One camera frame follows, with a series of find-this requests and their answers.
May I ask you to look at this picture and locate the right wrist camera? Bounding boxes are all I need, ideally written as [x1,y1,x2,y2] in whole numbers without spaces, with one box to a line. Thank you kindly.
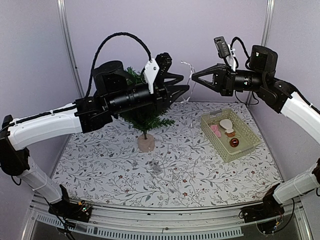
[213,36,237,72]

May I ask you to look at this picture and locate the cream perforated plastic basket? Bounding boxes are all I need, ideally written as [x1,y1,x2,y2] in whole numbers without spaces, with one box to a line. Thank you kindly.
[200,108,261,163]

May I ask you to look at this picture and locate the left aluminium frame post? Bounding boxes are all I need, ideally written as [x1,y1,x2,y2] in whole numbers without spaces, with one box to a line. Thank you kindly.
[56,0,85,98]

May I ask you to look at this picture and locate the pink bow ornament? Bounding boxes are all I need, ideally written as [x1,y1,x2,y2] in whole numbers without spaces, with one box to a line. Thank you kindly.
[210,124,222,138]

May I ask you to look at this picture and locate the clear light battery box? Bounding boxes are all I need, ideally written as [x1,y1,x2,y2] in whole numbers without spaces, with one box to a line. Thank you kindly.
[148,161,163,175]

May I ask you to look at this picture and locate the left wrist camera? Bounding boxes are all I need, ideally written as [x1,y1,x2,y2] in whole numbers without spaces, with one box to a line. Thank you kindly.
[143,52,172,95]

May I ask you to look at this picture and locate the red ball ornament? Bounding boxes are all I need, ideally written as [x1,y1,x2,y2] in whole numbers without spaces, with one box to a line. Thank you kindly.
[229,137,240,148]

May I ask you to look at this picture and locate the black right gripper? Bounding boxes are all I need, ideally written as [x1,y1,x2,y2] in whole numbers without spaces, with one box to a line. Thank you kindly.
[192,63,266,96]

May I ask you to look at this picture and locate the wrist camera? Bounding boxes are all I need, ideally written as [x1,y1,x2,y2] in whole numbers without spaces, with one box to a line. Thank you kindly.
[213,36,237,72]
[143,52,172,95]

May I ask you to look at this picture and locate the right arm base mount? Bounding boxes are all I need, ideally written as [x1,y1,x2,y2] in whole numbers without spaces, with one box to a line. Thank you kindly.
[238,183,285,235]

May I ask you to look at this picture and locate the pale round tree base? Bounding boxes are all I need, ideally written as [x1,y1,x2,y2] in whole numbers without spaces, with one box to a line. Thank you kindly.
[137,133,155,153]

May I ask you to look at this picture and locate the floral patterned table mat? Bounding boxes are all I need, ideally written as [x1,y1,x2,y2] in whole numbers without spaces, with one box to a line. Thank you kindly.
[52,102,282,199]

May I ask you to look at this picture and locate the front aluminium rail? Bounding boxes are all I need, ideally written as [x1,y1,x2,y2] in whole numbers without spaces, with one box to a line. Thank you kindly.
[20,191,317,240]

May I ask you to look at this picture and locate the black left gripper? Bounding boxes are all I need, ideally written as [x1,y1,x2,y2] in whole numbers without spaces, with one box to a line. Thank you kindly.
[109,73,191,115]

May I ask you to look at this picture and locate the cream balloon ornament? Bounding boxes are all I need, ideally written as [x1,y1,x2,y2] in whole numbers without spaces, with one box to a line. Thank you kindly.
[219,118,236,137]

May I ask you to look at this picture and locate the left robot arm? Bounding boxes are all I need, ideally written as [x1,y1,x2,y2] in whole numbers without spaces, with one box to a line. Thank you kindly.
[0,59,189,217]

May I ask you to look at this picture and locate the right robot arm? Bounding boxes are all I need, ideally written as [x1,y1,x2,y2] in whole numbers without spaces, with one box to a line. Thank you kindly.
[191,42,320,218]

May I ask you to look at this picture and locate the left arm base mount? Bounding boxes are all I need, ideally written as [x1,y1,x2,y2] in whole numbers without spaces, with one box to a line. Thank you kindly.
[48,184,92,223]

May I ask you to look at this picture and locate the small green christmas tree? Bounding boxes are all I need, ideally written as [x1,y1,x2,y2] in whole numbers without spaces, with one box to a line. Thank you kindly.
[117,66,176,140]

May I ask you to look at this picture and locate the right aluminium frame post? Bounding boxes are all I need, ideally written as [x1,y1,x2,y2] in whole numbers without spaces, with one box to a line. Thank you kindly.
[246,0,276,106]

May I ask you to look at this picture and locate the aluminium frame post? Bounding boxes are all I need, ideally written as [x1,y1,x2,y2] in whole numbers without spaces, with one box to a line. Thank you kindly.
[56,0,85,98]
[246,0,276,106]

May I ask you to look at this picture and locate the left black cable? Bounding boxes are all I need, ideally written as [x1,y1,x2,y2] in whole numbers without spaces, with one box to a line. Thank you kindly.
[84,32,153,98]

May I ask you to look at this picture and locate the clear string light garland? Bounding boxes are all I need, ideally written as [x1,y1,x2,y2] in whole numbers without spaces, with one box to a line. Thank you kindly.
[147,60,197,181]

